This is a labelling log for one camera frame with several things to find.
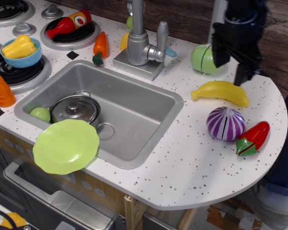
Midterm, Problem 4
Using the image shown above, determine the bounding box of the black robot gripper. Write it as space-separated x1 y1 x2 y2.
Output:
212 10 265 86

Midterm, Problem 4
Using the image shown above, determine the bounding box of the yellow toy banana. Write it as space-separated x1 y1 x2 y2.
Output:
191 81 250 107

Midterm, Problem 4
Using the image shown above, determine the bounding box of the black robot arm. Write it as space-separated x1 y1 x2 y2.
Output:
212 0 274 86

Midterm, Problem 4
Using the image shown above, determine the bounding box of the light green plastic plate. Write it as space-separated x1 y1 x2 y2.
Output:
33 119 99 175

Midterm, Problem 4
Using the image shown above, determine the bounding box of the green toy cabbage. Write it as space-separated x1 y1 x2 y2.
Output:
191 44 223 74

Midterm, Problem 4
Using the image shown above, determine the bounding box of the grey vertical pole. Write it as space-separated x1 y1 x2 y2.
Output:
207 0 228 44

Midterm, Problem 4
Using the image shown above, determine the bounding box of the purple striped toy onion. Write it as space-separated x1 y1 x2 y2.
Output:
206 106 246 141

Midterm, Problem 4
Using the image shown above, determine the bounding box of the red toy chili pepper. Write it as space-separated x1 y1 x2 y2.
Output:
236 121 270 156

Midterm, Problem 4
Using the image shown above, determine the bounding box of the silver toy faucet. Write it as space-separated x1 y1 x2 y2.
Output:
113 0 168 81

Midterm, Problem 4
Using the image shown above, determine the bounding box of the small green toy behind faucet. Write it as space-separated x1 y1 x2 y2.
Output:
126 16 133 30

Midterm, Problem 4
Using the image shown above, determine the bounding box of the yellow toy corn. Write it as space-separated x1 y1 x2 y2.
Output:
120 32 129 51

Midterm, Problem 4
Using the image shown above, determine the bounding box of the silver toy sink basin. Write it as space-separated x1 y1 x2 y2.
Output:
14 60 183 169

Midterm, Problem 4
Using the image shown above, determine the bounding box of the orange toy carrot with leaves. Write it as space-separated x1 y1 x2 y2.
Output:
92 31 108 65

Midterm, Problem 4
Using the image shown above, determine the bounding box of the black coil stove burner right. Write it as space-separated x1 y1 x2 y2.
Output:
40 17 101 51

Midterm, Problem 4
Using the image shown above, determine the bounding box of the black coil stove burner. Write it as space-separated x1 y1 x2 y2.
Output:
0 0 35 28
0 55 51 94
40 17 101 51

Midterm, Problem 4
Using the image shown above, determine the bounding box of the white sock and shoe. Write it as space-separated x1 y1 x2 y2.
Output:
237 184 288 230

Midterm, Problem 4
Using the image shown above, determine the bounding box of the red toy ketchup bottle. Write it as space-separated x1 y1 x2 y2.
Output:
46 9 92 39

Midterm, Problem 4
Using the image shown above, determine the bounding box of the small steel pot with lid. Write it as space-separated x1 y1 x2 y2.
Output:
50 91 101 128

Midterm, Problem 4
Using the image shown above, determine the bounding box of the green toy fruit in sink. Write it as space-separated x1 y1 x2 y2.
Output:
30 107 50 123

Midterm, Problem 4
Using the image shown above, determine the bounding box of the blue plastic bowl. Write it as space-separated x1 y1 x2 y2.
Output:
0 38 42 68

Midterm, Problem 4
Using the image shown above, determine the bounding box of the yellow toy bell pepper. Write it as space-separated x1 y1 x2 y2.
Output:
2 35 37 59

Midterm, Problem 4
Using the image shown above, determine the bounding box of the black coil stove burner front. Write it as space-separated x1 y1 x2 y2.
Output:
0 55 51 94

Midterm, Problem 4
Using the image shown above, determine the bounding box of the orange toy carrot piece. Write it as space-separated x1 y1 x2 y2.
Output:
0 75 16 107

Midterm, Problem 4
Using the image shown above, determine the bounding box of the black coil stove burner back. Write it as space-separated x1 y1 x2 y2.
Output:
0 0 35 28

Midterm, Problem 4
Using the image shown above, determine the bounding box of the silver oven door handle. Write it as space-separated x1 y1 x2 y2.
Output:
3 162 115 230

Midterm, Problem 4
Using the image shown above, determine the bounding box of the yellow object with black cable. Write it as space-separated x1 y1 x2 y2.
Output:
0 211 26 230

